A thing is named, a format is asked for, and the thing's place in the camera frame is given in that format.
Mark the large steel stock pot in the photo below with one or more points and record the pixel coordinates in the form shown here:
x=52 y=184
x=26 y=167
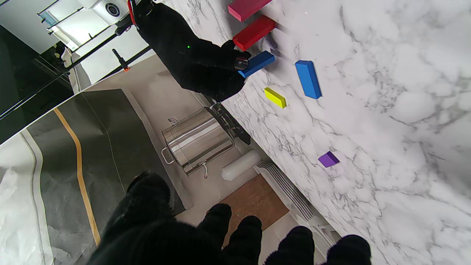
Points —
x=198 y=141

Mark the red domino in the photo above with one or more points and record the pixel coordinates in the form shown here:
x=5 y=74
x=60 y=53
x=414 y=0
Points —
x=254 y=33

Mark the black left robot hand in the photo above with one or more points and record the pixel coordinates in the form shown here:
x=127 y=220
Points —
x=154 y=235

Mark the brown wooden cutting board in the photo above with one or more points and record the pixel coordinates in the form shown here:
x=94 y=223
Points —
x=254 y=202

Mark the blue domino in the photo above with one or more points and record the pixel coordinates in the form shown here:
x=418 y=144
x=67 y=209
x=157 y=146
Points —
x=259 y=63
x=308 y=79

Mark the pink domino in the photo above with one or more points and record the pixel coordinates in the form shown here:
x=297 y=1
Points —
x=244 y=8

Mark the white candle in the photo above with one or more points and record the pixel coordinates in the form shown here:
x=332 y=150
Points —
x=241 y=165

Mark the black gas stove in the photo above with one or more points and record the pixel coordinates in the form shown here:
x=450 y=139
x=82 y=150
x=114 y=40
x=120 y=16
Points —
x=232 y=123

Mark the yellow domino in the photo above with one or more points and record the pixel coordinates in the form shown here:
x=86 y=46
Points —
x=275 y=97

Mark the purple domino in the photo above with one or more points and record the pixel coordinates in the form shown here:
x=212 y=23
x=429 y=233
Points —
x=328 y=159

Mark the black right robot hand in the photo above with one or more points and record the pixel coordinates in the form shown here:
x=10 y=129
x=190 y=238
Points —
x=191 y=62

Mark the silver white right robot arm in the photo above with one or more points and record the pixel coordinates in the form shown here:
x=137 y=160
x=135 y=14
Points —
x=108 y=9

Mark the black stand pole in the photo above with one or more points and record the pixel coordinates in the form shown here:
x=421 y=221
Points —
x=125 y=60
x=55 y=79

